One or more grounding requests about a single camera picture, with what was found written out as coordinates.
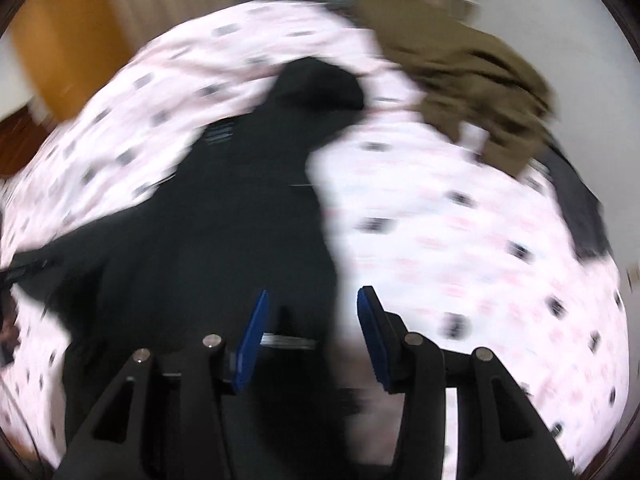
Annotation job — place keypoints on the orange wooden cabinet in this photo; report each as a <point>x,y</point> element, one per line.
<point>65,50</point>

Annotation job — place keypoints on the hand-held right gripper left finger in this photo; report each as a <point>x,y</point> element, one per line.
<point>252,340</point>

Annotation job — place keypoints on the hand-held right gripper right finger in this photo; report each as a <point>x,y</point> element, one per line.
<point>372,340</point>

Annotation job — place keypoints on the pink floral bed sheet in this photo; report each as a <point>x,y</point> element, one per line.
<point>450,235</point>

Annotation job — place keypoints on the dark grey garment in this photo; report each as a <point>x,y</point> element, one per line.
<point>580,210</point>

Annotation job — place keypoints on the olive brown garment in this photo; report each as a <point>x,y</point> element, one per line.
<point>450,75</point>

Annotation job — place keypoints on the black hooded sweatshirt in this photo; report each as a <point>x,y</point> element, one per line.
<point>225,210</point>

